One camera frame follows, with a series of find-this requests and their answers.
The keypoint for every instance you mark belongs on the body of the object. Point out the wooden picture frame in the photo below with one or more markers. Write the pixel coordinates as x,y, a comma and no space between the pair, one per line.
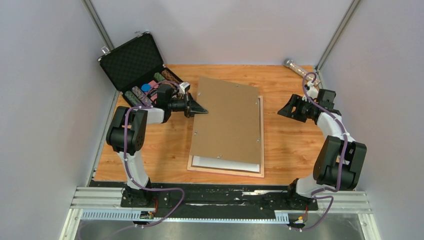
234,172

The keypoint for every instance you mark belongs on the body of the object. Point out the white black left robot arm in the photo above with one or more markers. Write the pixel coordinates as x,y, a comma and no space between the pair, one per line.
127,130

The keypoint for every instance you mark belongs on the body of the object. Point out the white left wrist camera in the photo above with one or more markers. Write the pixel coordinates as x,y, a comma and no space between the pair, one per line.
184,87

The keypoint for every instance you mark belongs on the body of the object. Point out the aluminium front rail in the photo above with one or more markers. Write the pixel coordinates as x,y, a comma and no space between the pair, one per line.
358,226

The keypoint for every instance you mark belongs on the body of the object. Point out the glittery silver tube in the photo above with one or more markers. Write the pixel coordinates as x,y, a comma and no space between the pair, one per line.
289,63

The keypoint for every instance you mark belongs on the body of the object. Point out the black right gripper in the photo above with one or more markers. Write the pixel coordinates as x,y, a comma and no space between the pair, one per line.
296,101

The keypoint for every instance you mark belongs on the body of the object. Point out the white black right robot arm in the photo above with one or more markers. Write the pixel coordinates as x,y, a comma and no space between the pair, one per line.
340,161

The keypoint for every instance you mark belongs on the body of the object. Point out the black poker chip case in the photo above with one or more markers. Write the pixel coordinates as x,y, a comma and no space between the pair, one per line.
135,63

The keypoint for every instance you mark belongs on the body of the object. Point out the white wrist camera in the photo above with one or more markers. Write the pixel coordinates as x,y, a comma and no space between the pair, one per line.
311,90
184,87

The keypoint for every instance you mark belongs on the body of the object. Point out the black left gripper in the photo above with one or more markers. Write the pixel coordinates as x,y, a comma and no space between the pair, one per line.
192,107

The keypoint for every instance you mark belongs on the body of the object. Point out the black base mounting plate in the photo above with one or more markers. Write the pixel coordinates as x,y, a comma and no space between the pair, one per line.
208,203

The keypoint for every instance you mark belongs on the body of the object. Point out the left aluminium enclosure post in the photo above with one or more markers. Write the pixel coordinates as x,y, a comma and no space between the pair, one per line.
108,45

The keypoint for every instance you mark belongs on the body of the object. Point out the blue poker chip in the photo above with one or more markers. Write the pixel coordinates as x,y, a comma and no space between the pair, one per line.
146,87

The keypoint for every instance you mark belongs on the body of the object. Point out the brown backing board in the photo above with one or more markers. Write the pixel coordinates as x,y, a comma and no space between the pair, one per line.
231,129

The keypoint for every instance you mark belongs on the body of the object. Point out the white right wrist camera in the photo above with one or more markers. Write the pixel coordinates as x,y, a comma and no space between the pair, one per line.
311,90

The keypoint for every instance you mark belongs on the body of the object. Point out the aluminium enclosure post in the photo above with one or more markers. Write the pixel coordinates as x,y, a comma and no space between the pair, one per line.
350,12
108,45

